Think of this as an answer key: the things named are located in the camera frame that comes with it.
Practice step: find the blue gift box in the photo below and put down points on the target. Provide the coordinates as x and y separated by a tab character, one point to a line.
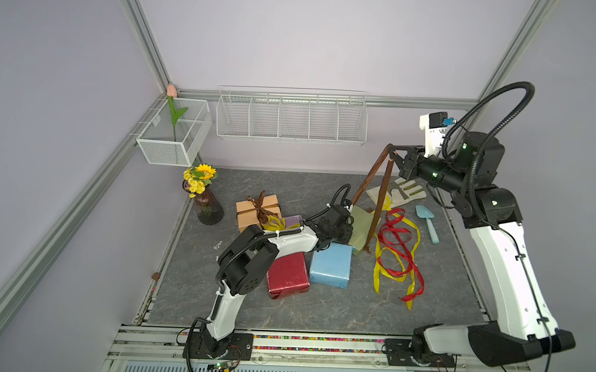
332	266

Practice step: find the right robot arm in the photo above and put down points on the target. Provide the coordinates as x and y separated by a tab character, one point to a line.
524	328

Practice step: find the artificial pink tulip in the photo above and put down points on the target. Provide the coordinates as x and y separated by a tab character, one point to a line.
175	113

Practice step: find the light blue garden trowel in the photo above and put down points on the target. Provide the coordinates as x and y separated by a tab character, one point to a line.
425	214

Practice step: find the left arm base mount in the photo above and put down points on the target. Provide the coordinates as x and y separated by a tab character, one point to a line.
219	344

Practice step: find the green gift box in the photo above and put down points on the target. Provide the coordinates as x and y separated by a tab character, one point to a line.
362	221

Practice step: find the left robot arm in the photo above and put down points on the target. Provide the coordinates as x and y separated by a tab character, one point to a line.
246	261

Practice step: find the small white mesh basket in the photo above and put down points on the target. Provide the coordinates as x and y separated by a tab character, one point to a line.
156	138

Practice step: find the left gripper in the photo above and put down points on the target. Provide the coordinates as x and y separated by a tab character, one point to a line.
345	238

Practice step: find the purple gift box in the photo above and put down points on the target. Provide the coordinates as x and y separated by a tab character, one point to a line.
292	222

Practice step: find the brown ribbon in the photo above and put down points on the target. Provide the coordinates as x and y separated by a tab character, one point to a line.
262	213
376	216

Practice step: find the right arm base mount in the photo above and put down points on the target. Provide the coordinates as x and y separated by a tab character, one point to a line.
415	352

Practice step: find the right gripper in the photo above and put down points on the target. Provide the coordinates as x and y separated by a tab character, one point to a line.
413	166

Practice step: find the dark glass vase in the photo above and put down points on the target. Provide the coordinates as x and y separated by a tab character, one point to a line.
209	209

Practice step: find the orange gift box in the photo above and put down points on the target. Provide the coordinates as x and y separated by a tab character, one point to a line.
246	216

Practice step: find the red gift box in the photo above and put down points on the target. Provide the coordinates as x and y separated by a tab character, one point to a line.
288	276

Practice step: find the yellow sunflower bouquet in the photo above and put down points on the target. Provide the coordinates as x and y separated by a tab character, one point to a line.
196	180

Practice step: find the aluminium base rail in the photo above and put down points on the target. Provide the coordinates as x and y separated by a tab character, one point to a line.
161	349

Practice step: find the long white wire basket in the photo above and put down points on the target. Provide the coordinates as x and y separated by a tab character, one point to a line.
306	115

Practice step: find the white gardening glove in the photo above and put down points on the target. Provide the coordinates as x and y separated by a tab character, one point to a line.
404	192

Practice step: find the brown ribbon on orange box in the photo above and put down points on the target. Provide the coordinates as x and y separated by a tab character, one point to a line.
262	213

